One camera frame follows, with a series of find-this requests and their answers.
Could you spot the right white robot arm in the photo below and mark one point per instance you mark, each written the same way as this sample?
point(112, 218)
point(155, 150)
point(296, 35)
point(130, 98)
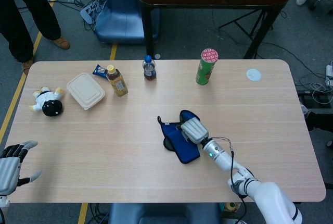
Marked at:
point(268, 192)

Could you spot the green chips can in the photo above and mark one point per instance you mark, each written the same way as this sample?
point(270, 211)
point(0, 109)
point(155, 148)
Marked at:
point(205, 70)

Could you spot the black and white plush doll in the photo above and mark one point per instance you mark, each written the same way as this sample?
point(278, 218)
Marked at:
point(49, 104)

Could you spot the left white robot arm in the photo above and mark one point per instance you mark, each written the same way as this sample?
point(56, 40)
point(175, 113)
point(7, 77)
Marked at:
point(3, 204)

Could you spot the blue grey robot torso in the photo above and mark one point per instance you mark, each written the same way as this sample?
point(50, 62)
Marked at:
point(164, 213)

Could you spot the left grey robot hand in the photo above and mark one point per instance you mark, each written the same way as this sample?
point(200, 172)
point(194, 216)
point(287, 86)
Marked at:
point(7, 172)

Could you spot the cola bottle with blue cap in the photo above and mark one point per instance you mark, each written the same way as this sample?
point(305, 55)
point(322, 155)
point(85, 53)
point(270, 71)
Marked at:
point(149, 73)

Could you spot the beige lidded lunch box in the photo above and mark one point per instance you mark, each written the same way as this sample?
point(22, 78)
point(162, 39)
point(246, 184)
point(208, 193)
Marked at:
point(84, 91)

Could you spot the white disc on floor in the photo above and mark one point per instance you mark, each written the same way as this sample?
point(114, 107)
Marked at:
point(158, 56)

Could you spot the standing person in black trousers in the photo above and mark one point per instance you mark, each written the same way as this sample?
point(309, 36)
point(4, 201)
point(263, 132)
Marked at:
point(26, 13)

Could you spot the office chair base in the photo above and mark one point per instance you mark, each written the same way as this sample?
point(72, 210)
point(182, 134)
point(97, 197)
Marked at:
point(323, 0)

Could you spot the brown shoe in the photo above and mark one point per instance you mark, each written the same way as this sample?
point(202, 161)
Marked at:
point(61, 43)
point(27, 66)

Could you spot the blue snack packet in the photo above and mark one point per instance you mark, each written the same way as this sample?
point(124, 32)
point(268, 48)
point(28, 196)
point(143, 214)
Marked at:
point(99, 71)

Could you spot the yellow tea bottle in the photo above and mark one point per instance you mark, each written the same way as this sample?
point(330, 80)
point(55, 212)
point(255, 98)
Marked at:
point(118, 83)

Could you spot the printed white paper sheet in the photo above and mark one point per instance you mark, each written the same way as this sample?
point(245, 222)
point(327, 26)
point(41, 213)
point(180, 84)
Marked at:
point(88, 13)

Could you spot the black trouser leg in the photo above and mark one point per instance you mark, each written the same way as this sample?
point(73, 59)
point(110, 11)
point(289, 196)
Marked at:
point(321, 122)

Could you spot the blue cloth with black trim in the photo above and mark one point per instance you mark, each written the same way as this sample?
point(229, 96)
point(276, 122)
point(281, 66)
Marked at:
point(179, 147)

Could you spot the black folding stand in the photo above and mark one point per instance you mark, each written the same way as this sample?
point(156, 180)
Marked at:
point(247, 24)

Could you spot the white power strip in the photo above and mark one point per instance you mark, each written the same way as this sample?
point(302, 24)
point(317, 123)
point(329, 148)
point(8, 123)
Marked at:
point(329, 74)

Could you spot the colourful toy under table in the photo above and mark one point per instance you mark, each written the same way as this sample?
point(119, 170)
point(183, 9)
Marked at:
point(230, 207)

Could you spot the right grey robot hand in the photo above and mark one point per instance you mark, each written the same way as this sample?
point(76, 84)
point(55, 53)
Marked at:
point(195, 131)

